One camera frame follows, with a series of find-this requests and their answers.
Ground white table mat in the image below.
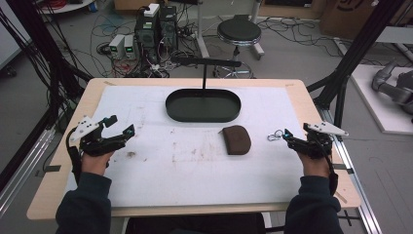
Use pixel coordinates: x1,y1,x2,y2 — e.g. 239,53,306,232
64,85,305,208

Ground silver key ring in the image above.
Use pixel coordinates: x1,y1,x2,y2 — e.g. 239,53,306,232
266,129,285,142

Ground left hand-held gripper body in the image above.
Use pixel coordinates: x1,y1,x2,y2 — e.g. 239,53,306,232
68,115,127,157

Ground grey power supply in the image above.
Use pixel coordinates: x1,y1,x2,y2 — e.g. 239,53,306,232
123,34,137,60
108,33,127,60

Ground white table leg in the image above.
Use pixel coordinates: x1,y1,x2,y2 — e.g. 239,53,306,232
194,0,211,59

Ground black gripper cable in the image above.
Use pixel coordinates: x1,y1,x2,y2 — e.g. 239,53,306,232
65,127,83,186
311,132,340,197

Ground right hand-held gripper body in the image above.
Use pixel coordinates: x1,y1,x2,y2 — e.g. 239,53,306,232
293,121,350,160

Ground black tray with hanger stand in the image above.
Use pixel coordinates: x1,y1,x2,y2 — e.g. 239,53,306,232
165,57,244,124

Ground person's left hand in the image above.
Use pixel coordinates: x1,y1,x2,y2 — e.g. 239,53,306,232
80,150,115,176

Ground brown pouch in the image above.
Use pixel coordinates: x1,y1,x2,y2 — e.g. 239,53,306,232
221,125,252,156

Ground black frame post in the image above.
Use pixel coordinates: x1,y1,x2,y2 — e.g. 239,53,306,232
306,0,403,129
6,0,94,131

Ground person's right hand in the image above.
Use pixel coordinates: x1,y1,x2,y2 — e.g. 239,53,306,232
298,152,332,178

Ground aluminium rail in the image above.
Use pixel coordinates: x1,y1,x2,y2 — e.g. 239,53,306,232
0,127,56,218
317,106,384,234

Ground white board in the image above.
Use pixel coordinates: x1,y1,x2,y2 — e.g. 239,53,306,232
350,63,413,137

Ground white box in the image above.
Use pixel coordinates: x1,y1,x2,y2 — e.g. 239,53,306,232
143,2,161,19

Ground black round stool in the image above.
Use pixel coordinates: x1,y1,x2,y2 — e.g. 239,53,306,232
215,14,263,79

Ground black computer tower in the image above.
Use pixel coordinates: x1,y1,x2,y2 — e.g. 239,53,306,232
133,13,161,64
159,5,179,53

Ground cardboard box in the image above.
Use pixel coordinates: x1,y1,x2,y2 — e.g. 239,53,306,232
319,0,397,41

